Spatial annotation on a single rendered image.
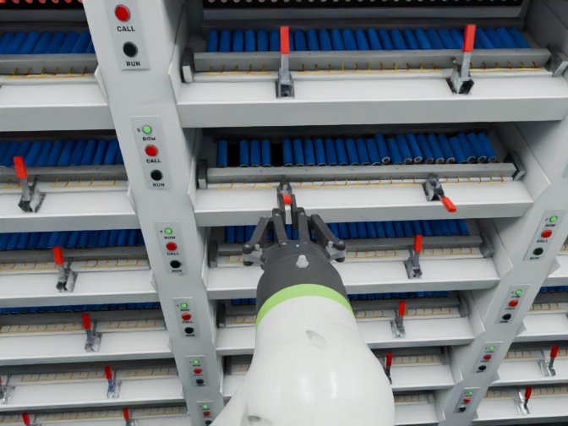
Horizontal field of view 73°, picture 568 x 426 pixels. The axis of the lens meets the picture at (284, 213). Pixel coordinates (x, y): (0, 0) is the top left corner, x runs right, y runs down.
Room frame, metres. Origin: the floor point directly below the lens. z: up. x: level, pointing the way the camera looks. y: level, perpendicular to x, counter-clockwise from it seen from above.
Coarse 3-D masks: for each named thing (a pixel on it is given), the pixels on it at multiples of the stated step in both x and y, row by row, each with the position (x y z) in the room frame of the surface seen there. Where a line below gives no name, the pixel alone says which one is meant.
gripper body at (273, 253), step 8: (288, 240) 0.39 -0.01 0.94; (296, 240) 0.38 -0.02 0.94; (272, 248) 0.36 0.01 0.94; (280, 248) 0.33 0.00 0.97; (288, 248) 0.32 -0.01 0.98; (296, 248) 0.32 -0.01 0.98; (304, 248) 0.32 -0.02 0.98; (312, 248) 0.33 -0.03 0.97; (320, 248) 0.36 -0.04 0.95; (264, 256) 0.35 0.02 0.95; (272, 256) 0.32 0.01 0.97; (280, 256) 0.31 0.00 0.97; (320, 256) 0.32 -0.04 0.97; (328, 256) 0.35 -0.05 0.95; (264, 264) 0.34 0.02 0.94
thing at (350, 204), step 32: (512, 128) 0.70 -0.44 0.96; (192, 160) 0.60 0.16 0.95; (512, 160) 0.65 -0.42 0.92; (192, 192) 0.56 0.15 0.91; (224, 192) 0.59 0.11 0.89; (256, 192) 0.59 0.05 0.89; (320, 192) 0.60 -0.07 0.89; (352, 192) 0.60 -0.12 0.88; (384, 192) 0.60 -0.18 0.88; (416, 192) 0.60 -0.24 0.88; (448, 192) 0.60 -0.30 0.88; (480, 192) 0.60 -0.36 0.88; (512, 192) 0.60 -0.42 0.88; (224, 224) 0.56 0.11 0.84; (256, 224) 0.57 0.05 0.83
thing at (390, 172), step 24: (216, 168) 0.62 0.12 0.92; (240, 168) 0.62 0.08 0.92; (264, 168) 0.62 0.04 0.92; (288, 168) 0.62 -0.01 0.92; (312, 168) 0.62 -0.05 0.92; (336, 168) 0.62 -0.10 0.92; (360, 168) 0.62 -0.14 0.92; (384, 168) 0.62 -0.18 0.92; (408, 168) 0.62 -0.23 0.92; (432, 168) 0.62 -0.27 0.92; (456, 168) 0.63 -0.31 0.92; (480, 168) 0.63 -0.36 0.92; (504, 168) 0.63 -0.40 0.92
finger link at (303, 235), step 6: (300, 216) 0.45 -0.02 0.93; (306, 216) 0.45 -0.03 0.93; (300, 222) 0.43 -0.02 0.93; (306, 222) 0.43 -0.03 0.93; (300, 228) 0.42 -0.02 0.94; (306, 228) 0.41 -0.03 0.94; (300, 234) 0.39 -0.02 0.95; (306, 234) 0.39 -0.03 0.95; (300, 240) 0.37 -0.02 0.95; (306, 240) 0.37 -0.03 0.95
